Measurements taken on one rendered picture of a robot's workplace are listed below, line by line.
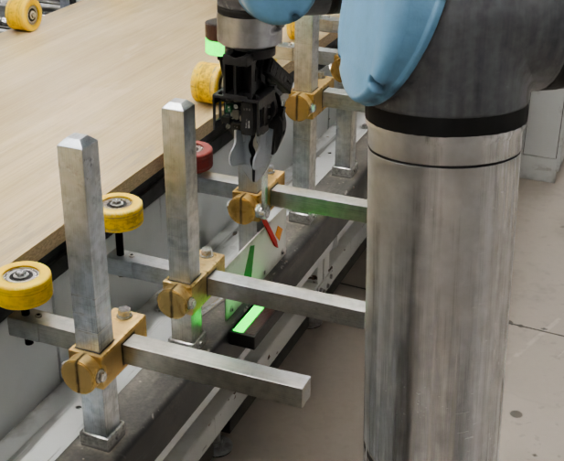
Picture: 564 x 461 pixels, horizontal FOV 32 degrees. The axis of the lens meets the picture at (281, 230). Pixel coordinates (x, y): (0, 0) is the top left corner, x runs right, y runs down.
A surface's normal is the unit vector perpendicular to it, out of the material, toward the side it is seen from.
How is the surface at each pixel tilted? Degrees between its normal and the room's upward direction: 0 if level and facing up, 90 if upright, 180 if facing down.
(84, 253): 90
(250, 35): 90
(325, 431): 0
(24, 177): 0
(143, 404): 0
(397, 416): 86
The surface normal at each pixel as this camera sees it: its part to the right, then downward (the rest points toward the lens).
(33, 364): 0.92, 0.18
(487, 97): 0.31, 0.34
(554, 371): 0.01, -0.90
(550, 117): -0.38, 0.41
